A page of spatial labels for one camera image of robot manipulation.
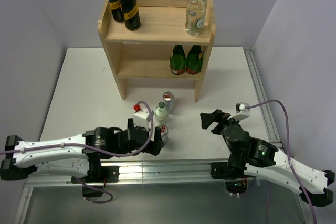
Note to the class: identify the green glass bottle left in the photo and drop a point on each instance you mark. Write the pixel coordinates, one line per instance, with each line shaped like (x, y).
(177, 60)

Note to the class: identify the green glass bottle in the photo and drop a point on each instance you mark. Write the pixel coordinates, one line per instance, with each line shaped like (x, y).
(177, 60)
(194, 60)

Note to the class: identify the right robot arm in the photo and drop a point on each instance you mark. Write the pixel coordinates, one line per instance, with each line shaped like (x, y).
(255, 157)

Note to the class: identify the silver can rear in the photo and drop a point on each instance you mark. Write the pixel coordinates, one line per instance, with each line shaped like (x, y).
(168, 99)

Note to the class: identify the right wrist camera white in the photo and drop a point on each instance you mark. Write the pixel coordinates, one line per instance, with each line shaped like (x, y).
(242, 111)

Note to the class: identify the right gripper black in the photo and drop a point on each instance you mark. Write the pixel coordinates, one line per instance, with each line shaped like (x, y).
(216, 116)

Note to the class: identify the silver can front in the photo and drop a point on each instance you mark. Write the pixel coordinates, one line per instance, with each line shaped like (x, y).
(164, 133)

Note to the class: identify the aluminium rail frame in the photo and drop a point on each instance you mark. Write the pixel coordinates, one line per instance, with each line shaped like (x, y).
(174, 187)

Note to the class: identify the wooden two-tier shelf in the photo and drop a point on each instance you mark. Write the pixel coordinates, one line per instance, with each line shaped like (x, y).
(145, 52)

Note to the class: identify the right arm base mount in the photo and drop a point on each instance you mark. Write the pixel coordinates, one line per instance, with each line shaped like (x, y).
(236, 182)

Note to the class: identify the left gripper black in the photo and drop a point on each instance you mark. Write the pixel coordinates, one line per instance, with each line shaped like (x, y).
(153, 146)

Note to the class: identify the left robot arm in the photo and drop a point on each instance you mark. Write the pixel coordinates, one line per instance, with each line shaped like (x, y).
(78, 156)

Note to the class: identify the silver can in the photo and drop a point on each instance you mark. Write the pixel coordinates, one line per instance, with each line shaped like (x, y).
(168, 99)
(164, 133)

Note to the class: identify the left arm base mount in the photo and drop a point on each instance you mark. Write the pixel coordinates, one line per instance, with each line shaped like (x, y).
(94, 188)

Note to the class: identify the clear bottle green cap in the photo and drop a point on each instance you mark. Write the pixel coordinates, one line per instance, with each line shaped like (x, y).
(195, 16)

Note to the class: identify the green glass bottle right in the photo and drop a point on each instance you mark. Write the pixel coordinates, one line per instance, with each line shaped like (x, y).
(194, 60)

